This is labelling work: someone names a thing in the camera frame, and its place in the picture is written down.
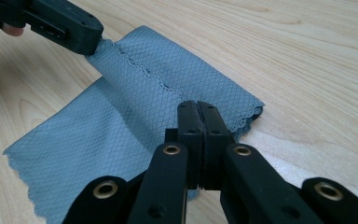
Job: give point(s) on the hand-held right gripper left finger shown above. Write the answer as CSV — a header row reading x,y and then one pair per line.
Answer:
x,y
190,143

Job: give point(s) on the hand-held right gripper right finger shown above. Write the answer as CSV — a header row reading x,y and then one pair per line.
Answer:
x,y
213,140

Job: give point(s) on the grey-blue diamond weave cloth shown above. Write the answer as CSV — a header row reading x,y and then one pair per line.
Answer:
x,y
130,102

